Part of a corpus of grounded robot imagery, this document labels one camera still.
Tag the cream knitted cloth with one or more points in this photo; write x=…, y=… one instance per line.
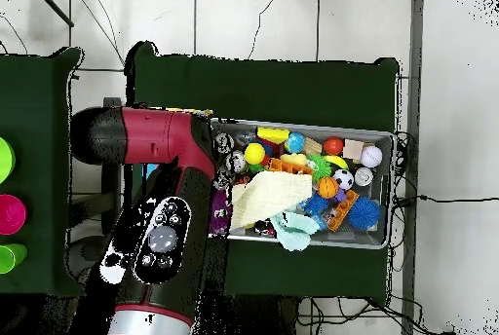
x=273, y=194

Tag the purple spiky ball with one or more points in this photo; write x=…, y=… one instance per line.
x=219, y=210

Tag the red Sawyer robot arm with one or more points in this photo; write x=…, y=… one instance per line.
x=156, y=136

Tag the wooden box with three holes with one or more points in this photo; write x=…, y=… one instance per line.
x=179, y=110

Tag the yellow smooth ball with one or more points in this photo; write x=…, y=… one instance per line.
x=254, y=153

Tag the green spiky ball with eyes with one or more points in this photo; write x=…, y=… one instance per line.
x=320, y=167

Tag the light blue cloth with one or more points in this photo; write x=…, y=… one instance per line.
x=294, y=230

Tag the dark green table cloth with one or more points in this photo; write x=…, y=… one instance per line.
x=253, y=89
x=35, y=97

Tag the small orange basketball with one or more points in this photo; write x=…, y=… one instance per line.
x=327, y=187

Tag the orange red ball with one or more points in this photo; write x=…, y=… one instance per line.
x=333, y=146

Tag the small soccer ball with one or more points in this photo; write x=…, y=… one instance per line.
x=343, y=179

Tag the blue spiky ball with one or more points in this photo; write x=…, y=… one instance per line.
x=363, y=213

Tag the small white baseball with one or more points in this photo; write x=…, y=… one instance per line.
x=371, y=156

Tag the black upright panel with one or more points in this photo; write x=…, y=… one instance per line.
x=110, y=187

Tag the grey stand foot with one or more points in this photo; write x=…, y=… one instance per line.
x=78, y=251

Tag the pink plastic cup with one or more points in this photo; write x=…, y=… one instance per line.
x=11, y=214

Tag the neon green plastic cup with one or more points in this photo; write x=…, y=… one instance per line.
x=6, y=161
x=9, y=259

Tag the black pole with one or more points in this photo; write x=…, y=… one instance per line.
x=54, y=7

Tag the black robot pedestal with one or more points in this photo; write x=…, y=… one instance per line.
x=265, y=319

